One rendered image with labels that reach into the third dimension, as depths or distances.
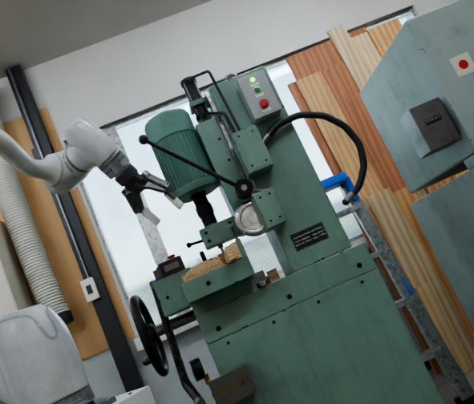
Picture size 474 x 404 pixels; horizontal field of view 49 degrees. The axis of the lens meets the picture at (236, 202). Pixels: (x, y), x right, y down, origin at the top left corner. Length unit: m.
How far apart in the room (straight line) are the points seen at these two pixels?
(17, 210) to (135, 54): 1.25
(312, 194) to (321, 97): 1.63
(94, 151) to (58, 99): 1.92
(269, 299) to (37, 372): 0.72
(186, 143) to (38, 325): 0.88
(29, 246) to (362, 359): 2.08
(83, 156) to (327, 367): 0.98
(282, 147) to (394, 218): 1.36
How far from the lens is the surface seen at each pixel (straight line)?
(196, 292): 1.51
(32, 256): 3.15
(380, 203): 3.05
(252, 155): 1.72
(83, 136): 1.67
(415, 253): 3.04
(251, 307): 1.61
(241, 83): 1.83
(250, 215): 1.72
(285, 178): 1.79
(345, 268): 1.66
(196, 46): 3.59
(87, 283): 3.13
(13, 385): 1.25
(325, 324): 1.64
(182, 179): 1.81
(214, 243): 1.81
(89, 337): 3.21
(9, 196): 3.26
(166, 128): 1.87
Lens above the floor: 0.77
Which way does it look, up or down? 11 degrees up
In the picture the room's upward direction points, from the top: 24 degrees counter-clockwise
